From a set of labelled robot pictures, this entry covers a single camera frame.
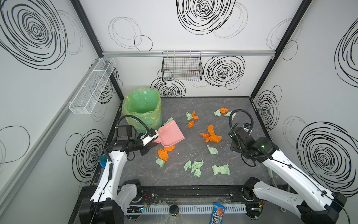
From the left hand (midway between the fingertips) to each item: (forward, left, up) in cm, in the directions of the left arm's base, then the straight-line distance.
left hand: (154, 140), depth 78 cm
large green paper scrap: (+25, -5, -15) cm, 29 cm away
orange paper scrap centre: (+11, -36, -15) cm, 41 cm away
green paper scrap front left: (-8, -3, -14) cm, 17 cm away
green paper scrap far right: (+32, -51, -15) cm, 62 cm away
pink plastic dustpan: (+4, -8, 0) cm, 9 cm away
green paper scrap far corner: (+31, -42, -13) cm, 54 cm away
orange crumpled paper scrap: (+27, -24, -13) cm, 39 cm away
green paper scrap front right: (-10, -41, -15) cm, 45 cm away
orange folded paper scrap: (+22, -22, -14) cm, 34 cm away
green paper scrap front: (-9, -24, -14) cm, 30 cm away
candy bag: (-32, -34, -13) cm, 48 cm away
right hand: (-3, -43, +2) cm, 43 cm away
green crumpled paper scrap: (+28, -20, -15) cm, 38 cm away
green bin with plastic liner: (+28, +11, 0) cm, 30 cm away
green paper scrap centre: (+1, -36, -14) cm, 39 cm away
